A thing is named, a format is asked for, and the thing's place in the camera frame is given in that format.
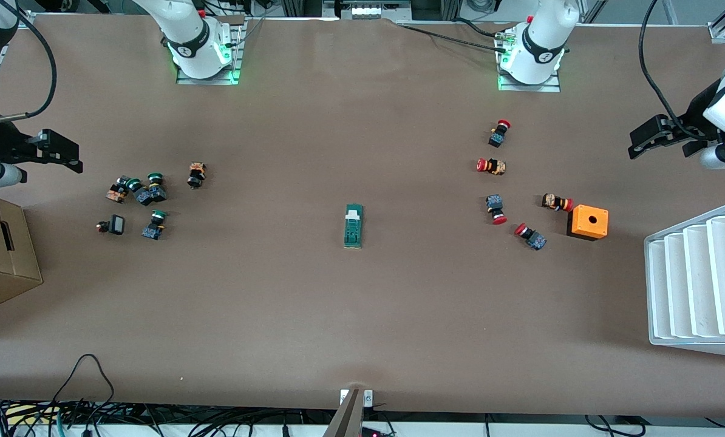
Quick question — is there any grey metal frame with lamp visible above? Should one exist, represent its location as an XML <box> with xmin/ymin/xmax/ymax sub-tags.
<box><xmin>323</xmin><ymin>0</ymin><xmax>412</xmax><ymax>19</ymax></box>

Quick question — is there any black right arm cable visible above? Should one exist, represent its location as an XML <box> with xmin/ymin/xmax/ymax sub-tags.
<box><xmin>0</xmin><ymin>0</ymin><xmax>58</xmax><ymax>122</ymax></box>

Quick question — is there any black square button switch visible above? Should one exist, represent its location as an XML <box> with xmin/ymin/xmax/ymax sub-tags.
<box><xmin>95</xmin><ymin>214</ymin><xmax>126</xmax><ymax>236</ymax></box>

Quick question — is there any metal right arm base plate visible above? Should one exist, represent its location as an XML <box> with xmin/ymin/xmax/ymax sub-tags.
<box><xmin>176</xmin><ymin>18</ymin><xmax>245</xmax><ymax>86</ymax></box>

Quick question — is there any brown table mat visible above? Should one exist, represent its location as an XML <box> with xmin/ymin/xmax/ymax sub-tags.
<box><xmin>0</xmin><ymin>13</ymin><xmax>725</xmax><ymax>419</ymax></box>

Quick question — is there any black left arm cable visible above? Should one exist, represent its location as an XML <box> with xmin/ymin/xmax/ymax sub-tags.
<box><xmin>638</xmin><ymin>0</ymin><xmax>691</xmax><ymax>134</ymax></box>

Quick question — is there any red mushroom button blue block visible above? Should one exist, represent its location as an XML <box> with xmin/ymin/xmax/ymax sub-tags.
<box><xmin>488</xmin><ymin>120</ymin><xmax>512</xmax><ymax>148</ymax></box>
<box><xmin>514</xmin><ymin>222</ymin><xmax>548</xmax><ymax>251</ymax></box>
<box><xmin>485</xmin><ymin>194</ymin><xmax>509</xmax><ymax>226</ymax></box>

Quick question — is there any orange box with round hole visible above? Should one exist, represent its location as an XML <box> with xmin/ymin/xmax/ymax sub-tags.
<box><xmin>566</xmin><ymin>205</ymin><xmax>610</xmax><ymax>242</ymax></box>

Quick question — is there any thin black table cable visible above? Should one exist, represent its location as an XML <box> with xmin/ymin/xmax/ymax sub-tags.
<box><xmin>399</xmin><ymin>21</ymin><xmax>503</xmax><ymax>52</ymax></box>

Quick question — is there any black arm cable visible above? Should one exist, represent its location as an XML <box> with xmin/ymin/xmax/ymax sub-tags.
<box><xmin>0</xmin><ymin>0</ymin><xmax>58</xmax><ymax>122</ymax></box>
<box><xmin>638</xmin><ymin>0</ymin><xmax>691</xmax><ymax>134</ymax></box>

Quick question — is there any camera mount post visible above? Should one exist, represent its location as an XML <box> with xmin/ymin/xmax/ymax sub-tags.
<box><xmin>323</xmin><ymin>388</ymin><xmax>374</xmax><ymax>437</ymax></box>

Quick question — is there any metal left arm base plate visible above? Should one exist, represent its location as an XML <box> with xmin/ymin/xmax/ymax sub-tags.
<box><xmin>497</xmin><ymin>27</ymin><xmax>562</xmax><ymax>93</ymax></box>

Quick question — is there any green button blue block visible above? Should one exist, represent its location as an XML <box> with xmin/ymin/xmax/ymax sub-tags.
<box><xmin>126</xmin><ymin>178</ymin><xmax>155</xmax><ymax>207</ymax></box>
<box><xmin>146</xmin><ymin>172</ymin><xmax>168</xmax><ymax>203</ymax></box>
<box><xmin>141</xmin><ymin>209</ymin><xmax>169</xmax><ymax>241</ymax></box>

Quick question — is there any white stepped rack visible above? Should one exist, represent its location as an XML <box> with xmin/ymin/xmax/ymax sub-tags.
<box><xmin>644</xmin><ymin>202</ymin><xmax>725</xmax><ymax>361</ymax></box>

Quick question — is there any black looping cable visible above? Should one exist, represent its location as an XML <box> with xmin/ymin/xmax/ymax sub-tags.
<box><xmin>52</xmin><ymin>353</ymin><xmax>115</xmax><ymax>419</ymax></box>

